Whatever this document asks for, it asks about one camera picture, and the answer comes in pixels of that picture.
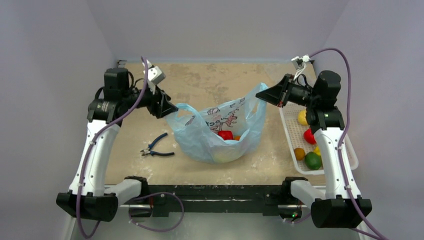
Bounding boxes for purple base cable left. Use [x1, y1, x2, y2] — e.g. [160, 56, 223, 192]
[128, 192, 185, 233]

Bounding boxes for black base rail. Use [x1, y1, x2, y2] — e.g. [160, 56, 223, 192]
[127, 184, 314, 219]

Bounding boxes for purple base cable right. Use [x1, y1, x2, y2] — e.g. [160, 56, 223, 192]
[283, 210, 314, 225]

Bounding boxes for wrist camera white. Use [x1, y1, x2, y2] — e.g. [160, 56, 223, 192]
[146, 60, 166, 94]
[291, 54, 311, 80]

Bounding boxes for white plastic basket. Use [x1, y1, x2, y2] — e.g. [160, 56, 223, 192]
[278, 100, 360, 176]

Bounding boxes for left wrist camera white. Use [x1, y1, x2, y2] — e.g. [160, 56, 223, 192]
[146, 60, 166, 94]

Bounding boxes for blue handled pliers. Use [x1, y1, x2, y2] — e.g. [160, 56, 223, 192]
[140, 132, 175, 158]

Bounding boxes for red fake pepper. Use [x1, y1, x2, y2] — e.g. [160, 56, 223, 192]
[303, 128, 317, 145]
[217, 130, 234, 141]

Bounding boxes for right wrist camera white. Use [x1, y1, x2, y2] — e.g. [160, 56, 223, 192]
[291, 54, 311, 80]

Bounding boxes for yellow fake pear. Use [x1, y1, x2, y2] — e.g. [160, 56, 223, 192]
[297, 109, 309, 126]

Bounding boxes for light blue printed plastic bag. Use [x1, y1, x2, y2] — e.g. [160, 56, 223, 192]
[165, 83, 268, 164]

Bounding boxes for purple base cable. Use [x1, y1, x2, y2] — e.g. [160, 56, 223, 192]
[128, 192, 185, 233]
[283, 210, 314, 225]

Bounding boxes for small yellow fake fruit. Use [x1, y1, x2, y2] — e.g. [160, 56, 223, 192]
[313, 146, 321, 156]

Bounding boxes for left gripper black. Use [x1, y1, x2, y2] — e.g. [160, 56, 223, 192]
[122, 81, 178, 118]

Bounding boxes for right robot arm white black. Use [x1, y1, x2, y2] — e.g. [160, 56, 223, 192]
[255, 70, 372, 229]

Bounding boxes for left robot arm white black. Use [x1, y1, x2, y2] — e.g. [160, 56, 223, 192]
[56, 66, 178, 222]

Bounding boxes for small orange fake fruit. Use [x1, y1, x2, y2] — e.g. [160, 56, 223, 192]
[293, 147, 306, 161]

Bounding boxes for green fake fruit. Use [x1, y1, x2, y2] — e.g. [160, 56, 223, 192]
[304, 152, 323, 171]

